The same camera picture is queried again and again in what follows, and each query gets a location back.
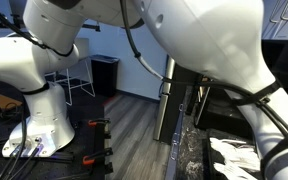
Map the white plastic spoon stack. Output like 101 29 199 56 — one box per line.
213 162 263 180

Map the black refrigerator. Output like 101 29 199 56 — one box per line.
158 54 206 145

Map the black base cable bundle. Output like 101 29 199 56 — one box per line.
0 106 42 180

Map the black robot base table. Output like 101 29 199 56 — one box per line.
0 106 114 180

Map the short silver refrigerator handle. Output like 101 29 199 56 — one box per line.
153 93 170 141

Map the pale upper cabinet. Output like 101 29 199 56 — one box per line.
261 0 288 42

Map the black trash bin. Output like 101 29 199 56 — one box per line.
89 53 121 98

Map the blue base cabinet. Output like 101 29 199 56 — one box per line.
163 103 185 180

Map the long silver refrigerator handle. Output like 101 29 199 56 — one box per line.
162 56 177 96

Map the white plastic knife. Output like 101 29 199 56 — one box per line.
221 139 248 146

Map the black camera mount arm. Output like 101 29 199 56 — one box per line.
81 22 102 33

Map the orange black bar clamp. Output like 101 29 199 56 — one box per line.
87 117 111 128
81 148 114 167

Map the white chair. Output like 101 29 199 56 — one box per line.
45 37 97 106

